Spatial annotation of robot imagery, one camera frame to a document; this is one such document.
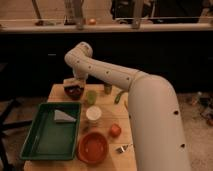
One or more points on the grey folded cloth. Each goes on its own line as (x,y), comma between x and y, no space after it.
(61,116)

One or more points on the orange bowl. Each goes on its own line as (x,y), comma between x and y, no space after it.
(92,148)

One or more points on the black office chair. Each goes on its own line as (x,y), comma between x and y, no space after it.
(13,102)

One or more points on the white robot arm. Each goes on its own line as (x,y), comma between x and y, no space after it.
(155,118)

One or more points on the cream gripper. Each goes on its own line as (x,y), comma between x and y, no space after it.
(80,75)

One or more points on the green chili pepper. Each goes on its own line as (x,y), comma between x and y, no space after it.
(118,96)

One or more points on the green translucent cup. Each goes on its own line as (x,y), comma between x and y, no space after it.
(91,97)

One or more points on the orange tomato toy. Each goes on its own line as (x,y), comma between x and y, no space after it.
(115,130)

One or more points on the metal tin can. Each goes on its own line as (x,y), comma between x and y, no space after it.
(107,88)

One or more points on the orange ball on counter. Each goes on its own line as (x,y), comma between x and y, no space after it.
(92,21)

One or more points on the green plastic tray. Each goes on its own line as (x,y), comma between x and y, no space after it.
(49,140)

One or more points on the silver fork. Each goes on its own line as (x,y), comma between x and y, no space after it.
(123,148)

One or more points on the white cup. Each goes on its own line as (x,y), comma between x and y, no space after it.
(93,114)

